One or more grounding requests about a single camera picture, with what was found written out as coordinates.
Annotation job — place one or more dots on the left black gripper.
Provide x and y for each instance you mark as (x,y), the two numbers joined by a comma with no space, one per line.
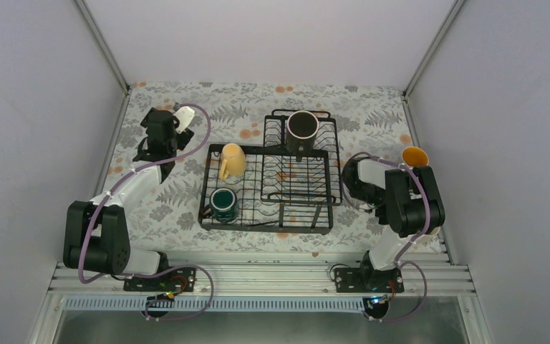
(187,135)

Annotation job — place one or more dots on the black mug white rim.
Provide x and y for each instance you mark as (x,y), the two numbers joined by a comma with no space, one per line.
(301,133)

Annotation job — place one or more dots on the white mug orange interior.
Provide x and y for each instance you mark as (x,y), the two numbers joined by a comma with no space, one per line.
(415,157)

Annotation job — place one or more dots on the beige cream mug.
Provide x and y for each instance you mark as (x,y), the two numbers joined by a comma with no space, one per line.
(434,232)

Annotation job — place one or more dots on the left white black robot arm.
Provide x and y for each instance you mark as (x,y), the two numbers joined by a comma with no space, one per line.
(96,233)

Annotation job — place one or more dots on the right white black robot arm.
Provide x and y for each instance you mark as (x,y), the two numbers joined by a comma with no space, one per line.
(406,201)

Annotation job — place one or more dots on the yellow mug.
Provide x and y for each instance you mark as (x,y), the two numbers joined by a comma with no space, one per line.
(233,161)

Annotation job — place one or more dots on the dark green mug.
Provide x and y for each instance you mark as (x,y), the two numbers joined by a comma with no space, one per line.
(222,206)

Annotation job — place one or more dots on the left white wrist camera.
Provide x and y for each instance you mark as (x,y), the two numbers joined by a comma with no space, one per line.
(184,115)

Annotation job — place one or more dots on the black wire dish rack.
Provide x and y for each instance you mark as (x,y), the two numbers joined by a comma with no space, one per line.
(277,193)

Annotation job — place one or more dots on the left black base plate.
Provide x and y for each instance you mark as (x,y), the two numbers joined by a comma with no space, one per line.
(180,280)

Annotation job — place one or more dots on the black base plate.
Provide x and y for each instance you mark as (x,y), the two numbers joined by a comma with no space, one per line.
(180,280)
(354,280)

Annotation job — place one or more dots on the aluminium mounting rail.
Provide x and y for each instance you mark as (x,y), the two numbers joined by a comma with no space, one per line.
(279,280)

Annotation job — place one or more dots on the left aluminium frame post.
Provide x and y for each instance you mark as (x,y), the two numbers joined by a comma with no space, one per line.
(102,44)

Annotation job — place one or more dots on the aluminium frame post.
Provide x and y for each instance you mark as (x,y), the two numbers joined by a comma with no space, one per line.
(444,28)
(102,44)

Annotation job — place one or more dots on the grey slotted cable duct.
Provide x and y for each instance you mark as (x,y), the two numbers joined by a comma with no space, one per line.
(217,304)

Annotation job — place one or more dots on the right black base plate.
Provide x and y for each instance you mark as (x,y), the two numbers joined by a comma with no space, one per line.
(354,280)

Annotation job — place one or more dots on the right aluminium frame post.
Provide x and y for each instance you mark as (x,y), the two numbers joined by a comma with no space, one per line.
(444,28)

